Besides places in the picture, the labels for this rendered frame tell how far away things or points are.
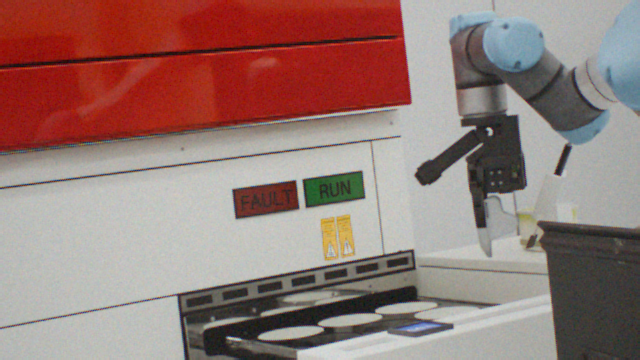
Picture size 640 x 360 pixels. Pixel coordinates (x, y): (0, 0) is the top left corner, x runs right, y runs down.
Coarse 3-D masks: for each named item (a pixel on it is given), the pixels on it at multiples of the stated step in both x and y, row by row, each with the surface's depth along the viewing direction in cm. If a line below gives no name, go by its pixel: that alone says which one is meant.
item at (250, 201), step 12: (240, 192) 193; (252, 192) 195; (264, 192) 196; (276, 192) 197; (288, 192) 198; (240, 204) 193; (252, 204) 195; (264, 204) 196; (276, 204) 197; (288, 204) 198
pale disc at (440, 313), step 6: (462, 306) 192; (420, 312) 191; (426, 312) 190; (432, 312) 189; (438, 312) 189; (444, 312) 188; (450, 312) 188; (456, 312) 187; (462, 312) 186; (420, 318) 185; (426, 318) 185; (432, 318) 184; (438, 318) 184
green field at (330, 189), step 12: (312, 180) 200; (324, 180) 202; (336, 180) 203; (348, 180) 204; (360, 180) 205; (312, 192) 200; (324, 192) 202; (336, 192) 203; (348, 192) 204; (360, 192) 205; (312, 204) 200
